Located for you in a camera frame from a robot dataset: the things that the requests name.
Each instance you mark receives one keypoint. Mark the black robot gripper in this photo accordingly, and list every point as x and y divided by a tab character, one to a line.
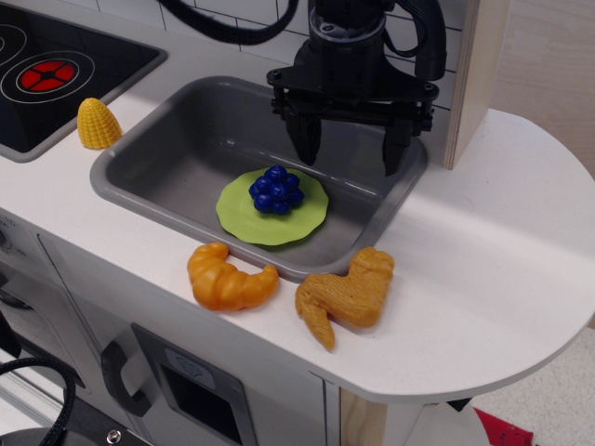
348	70

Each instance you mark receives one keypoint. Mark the black toy stovetop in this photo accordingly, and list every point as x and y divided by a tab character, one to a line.
49	67

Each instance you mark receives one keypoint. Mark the grey toy dishwasher panel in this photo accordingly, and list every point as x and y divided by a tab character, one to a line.
197	390

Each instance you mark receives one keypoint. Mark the grey toy sink basin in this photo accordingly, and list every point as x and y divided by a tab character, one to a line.
215	163

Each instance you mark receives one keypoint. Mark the orange toy croissant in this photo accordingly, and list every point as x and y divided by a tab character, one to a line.
219	285

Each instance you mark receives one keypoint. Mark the red cloth on floor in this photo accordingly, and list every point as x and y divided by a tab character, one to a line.
502	433

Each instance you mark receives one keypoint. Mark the black toy faucet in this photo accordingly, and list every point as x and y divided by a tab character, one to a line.
430	51

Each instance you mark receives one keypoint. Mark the black oven door handle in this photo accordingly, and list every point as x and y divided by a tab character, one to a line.
112	363

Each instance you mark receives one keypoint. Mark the toy fried chicken wing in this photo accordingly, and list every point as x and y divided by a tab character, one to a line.
357	298

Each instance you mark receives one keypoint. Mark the blue toy blueberry cluster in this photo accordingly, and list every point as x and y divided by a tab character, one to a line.
276	192

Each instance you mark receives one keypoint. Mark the light wooden side post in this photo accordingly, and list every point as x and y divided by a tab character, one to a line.
482	38

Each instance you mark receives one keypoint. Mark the yellow toy corn piece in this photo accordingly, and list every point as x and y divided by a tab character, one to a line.
97	126

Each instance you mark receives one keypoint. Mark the green toy plate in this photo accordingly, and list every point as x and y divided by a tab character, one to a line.
238	216

